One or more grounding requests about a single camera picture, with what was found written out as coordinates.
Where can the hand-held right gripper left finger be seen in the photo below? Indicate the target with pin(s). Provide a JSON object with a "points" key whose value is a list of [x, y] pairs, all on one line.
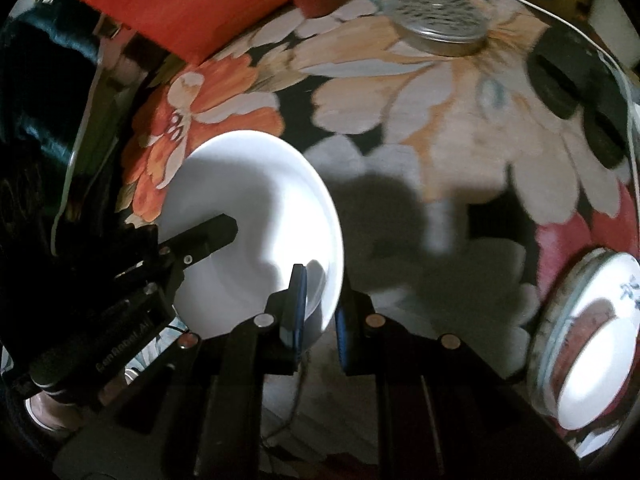
{"points": [[300, 305]]}

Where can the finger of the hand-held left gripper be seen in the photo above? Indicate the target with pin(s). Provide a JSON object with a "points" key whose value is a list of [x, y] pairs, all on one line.
{"points": [[210, 237], [155, 297]]}

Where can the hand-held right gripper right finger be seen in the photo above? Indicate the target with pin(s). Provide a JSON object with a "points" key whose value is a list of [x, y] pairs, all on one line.
{"points": [[342, 335]]}

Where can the brown bowl white inside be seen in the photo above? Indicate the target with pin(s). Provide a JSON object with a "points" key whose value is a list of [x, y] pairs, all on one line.
{"points": [[585, 330]]}

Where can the white bowl blue print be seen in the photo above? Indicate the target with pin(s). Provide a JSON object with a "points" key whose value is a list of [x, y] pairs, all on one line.
{"points": [[625, 280]]}

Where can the person's left forearm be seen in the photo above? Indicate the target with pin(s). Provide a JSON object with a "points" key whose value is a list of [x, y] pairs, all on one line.
{"points": [[45, 410]]}

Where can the dark glossy cloth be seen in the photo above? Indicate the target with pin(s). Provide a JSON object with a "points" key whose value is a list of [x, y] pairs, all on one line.
{"points": [[40, 110]]}

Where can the red box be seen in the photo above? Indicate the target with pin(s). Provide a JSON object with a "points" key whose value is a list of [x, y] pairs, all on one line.
{"points": [[190, 5]]}

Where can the perforated metal lid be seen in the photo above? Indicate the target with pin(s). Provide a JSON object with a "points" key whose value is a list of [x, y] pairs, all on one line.
{"points": [[435, 10]]}

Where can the black slipper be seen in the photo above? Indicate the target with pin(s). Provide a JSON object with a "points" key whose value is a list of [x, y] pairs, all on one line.
{"points": [[607, 135], [565, 75]]}

